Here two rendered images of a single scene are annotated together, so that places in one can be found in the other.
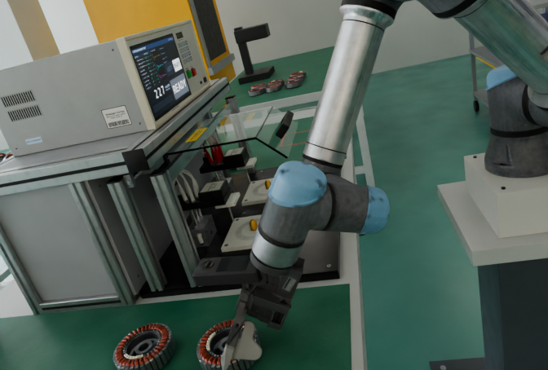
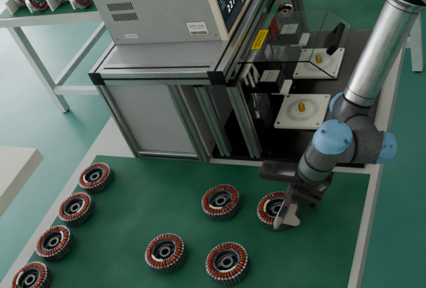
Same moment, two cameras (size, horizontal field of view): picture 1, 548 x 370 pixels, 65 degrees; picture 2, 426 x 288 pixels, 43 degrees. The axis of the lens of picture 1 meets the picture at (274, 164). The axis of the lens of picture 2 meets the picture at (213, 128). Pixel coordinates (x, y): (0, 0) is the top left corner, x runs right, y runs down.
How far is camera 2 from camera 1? 0.68 m
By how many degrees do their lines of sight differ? 26
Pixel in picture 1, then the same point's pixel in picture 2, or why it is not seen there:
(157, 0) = not seen: outside the picture
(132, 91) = (211, 13)
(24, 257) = (129, 122)
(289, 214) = (324, 157)
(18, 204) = (127, 90)
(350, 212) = (366, 155)
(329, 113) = (365, 72)
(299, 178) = (333, 139)
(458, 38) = not seen: outside the picture
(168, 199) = (238, 102)
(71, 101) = (161, 13)
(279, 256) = (316, 176)
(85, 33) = not seen: outside the picture
